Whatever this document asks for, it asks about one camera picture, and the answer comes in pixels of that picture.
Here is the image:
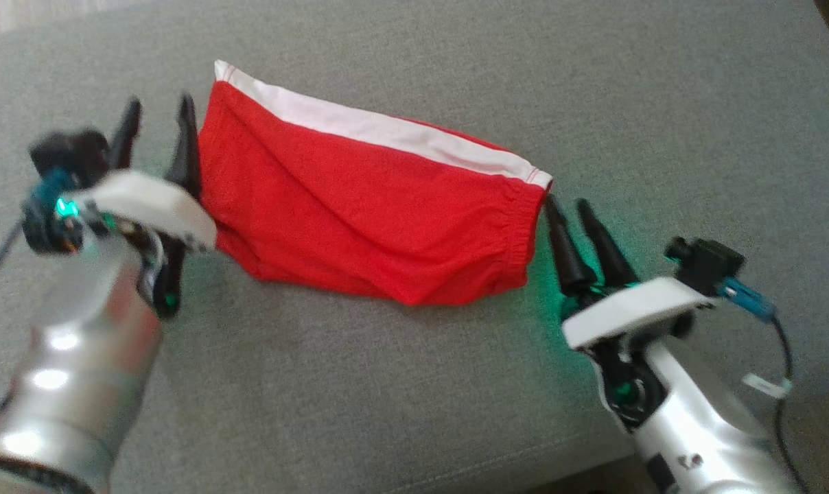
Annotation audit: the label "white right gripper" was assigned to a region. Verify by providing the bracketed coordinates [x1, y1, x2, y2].
[544, 194, 717, 432]

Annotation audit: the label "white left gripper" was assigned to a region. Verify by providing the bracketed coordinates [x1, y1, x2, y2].
[78, 92, 218, 320]

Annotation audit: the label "red shorts with white stripe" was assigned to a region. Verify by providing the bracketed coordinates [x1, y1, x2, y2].
[196, 60, 554, 307]

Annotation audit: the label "black cable with blue plug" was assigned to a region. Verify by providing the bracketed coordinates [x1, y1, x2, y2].
[716, 277, 810, 494]
[0, 168, 86, 296]

